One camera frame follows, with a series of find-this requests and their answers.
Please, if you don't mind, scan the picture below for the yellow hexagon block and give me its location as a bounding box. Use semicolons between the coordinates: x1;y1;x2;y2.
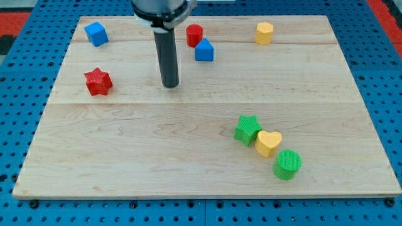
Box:
254;22;274;45

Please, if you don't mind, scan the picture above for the blue triangular prism block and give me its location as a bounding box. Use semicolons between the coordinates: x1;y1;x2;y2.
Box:
195;38;214;62

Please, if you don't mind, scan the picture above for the blue cube block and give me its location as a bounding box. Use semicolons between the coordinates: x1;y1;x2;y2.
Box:
84;22;109;47

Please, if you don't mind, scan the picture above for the yellow heart block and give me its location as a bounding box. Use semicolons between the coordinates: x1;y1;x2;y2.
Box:
255;131;282;158

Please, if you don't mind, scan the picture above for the red star block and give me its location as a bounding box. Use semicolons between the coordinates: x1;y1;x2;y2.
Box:
84;68;112;96

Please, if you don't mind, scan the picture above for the green cylinder block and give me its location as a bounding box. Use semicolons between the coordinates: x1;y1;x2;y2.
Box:
273;149;302;180

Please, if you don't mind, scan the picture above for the light wooden board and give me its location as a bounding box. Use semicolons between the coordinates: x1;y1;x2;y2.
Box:
13;16;401;200

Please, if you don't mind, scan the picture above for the green star block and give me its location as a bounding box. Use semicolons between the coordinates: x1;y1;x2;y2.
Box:
234;115;263;146

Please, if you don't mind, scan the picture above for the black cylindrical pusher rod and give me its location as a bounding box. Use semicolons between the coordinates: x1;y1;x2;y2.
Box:
154;29;179;88

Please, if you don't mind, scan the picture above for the red cylinder block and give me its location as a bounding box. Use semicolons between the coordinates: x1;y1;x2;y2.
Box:
185;24;203;48

